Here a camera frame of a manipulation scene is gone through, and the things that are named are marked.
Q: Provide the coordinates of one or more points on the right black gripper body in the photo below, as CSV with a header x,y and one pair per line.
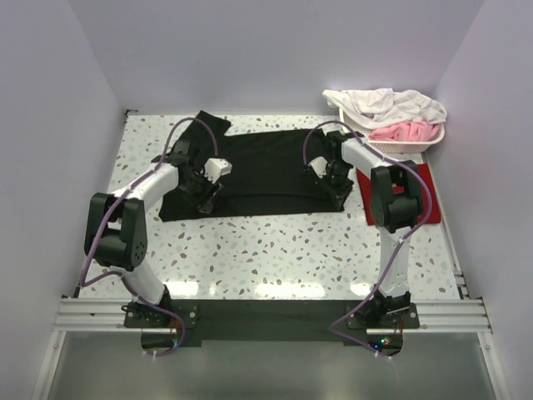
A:
x,y
336,181

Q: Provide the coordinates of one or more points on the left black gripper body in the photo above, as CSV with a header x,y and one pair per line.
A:
x,y
200,190

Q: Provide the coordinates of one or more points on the black t shirt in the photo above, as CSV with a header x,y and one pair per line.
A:
x,y
268,176

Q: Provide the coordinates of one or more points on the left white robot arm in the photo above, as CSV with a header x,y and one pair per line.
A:
x,y
116,232

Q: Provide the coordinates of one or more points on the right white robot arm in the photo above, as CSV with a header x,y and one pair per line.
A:
x,y
396,203

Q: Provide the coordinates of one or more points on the white perforated laundry basket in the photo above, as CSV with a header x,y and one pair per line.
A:
x,y
387,146

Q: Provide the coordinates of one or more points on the white crumpled t shirt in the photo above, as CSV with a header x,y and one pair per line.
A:
x,y
383,107

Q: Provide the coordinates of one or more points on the folded red t shirt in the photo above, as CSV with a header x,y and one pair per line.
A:
x,y
364,183

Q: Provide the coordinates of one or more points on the pink crumpled t shirt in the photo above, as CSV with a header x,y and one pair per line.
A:
x,y
410,132

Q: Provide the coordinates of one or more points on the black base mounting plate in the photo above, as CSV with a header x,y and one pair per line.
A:
x,y
190,323

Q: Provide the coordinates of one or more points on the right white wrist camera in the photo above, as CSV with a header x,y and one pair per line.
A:
x,y
319,166

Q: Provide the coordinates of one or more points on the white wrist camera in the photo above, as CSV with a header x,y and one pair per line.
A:
x,y
319,166
215,168

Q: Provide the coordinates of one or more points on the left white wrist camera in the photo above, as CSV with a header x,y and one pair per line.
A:
x,y
215,168

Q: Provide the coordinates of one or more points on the aluminium extrusion rail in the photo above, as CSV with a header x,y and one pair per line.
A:
x,y
435,316

